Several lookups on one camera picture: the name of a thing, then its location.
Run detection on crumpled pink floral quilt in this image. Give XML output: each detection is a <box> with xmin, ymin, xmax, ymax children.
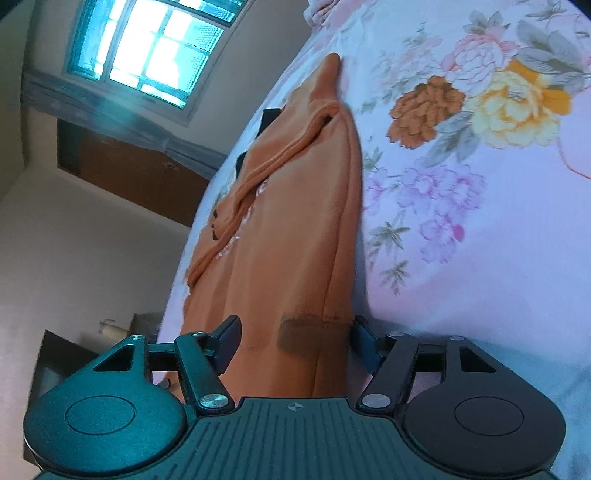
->
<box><xmin>302</xmin><ymin>0</ymin><xmax>345</xmax><ymax>26</ymax></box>

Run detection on dark cloth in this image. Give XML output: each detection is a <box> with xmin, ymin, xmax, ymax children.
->
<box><xmin>235</xmin><ymin>107</ymin><xmax>283</xmax><ymax>180</ymax></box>

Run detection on pink floral bedsheet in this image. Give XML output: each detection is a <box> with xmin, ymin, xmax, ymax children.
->
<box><xmin>156</xmin><ymin>0</ymin><xmax>591</xmax><ymax>480</ymax></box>

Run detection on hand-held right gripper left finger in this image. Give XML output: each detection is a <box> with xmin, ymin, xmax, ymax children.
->
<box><xmin>92</xmin><ymin>315</ymin><xmax>242</xmax><ymax>411</ymax></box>

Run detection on brown wooden cabinet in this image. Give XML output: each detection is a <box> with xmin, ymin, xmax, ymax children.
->
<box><xmin>56</xmin><ymin>117</ymin><xmax>223</xmax><ymax>228</ymax></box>

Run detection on orange pants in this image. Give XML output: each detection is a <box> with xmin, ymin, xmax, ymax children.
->
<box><xmin>179</xmin><ymin>52</ymin><xmax>366</xmax><ymax>400</ymax></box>

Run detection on barred glass window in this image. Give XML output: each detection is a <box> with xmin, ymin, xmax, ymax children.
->
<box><xmin>65</xmin><ymin>0</ymin><xmax>254</xmax><ymax>112</ymax></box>

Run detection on black screen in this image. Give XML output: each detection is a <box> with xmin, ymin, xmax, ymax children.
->
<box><xmin>36</xmin><ymin>329</ymin><xmax>108</xmax><ymax>401</ymax></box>

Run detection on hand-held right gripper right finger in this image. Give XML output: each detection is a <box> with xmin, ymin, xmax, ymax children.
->
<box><xmin>350</xmin><ymin>316</ymin><xmax>498</xmax><ymax>411</ymax></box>

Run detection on small white object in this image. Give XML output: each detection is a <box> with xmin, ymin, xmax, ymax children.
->
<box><xmin>99</xmin><ymin>318</ymin><xmax>129</xmax><ymax>340</ymax></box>

